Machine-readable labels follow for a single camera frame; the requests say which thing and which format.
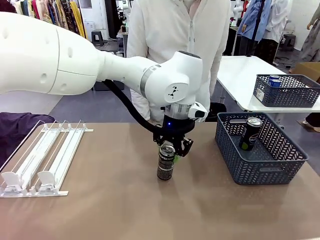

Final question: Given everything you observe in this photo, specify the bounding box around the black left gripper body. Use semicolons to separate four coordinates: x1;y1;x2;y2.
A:
152;116;195;146

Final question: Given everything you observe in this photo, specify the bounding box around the black Pepsi can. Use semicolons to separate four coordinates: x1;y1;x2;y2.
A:
238;116;263;152
156;140;177;181

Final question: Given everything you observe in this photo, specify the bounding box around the grey-blue plastic mesh basket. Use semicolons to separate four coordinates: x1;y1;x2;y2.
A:
214;111;310;186

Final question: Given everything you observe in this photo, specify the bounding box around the person's right forearm white sleeve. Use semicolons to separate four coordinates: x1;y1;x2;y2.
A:
129;88;152;121

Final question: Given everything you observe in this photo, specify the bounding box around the person's left forearm white sleeve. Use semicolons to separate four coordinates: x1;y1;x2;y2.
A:
203;57;224;111

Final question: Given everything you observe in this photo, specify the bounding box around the white can dispenser rack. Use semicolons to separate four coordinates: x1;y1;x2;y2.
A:
0;119;95;199

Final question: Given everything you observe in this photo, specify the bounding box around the white side table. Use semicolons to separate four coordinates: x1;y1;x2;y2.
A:
216;55;320;131

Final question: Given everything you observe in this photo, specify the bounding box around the person in white jacket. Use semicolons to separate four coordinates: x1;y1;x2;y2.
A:
126;0;232;123

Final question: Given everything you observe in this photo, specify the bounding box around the grey-blue labelled mesh basket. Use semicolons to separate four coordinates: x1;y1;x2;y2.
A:
252;73;320;108

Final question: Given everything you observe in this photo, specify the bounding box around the dark plastic stool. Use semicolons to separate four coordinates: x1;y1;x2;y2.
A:
283;33;298;53
91;29;105;47

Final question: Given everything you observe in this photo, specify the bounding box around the dark long skirt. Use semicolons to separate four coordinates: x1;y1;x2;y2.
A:
305;112;320;133

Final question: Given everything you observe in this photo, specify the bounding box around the white floor appliance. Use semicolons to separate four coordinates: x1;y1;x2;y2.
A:
83;20;96;40

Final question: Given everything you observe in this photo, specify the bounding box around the mannequin in blue shirt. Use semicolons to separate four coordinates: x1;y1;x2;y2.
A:
236;0;272;42

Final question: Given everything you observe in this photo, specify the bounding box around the purple cloth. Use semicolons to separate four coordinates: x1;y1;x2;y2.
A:
0;111;56;168

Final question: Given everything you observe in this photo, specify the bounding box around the brown cardboard box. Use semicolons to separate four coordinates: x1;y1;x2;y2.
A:
289;61;320;83

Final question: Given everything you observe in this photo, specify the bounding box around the yellow hanging garment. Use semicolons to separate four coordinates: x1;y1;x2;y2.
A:
69;0;89;39

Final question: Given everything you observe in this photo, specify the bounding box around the mannequin in white shirt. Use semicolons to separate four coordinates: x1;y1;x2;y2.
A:
262;0;292;43

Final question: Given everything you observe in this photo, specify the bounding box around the mannequin in beige dress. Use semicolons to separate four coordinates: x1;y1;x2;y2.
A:
299;11;320;63

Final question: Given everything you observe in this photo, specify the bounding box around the patterned hanging garment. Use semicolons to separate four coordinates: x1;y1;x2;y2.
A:
37;0;71;33

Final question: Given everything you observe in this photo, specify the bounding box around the maroon hanging garment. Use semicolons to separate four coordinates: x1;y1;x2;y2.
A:
0;0;17;13

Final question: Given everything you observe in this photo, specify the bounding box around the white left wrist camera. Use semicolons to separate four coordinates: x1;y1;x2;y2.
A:
187;101;209;123

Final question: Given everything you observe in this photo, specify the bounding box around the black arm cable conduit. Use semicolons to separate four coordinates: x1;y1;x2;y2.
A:
103;79;166;136

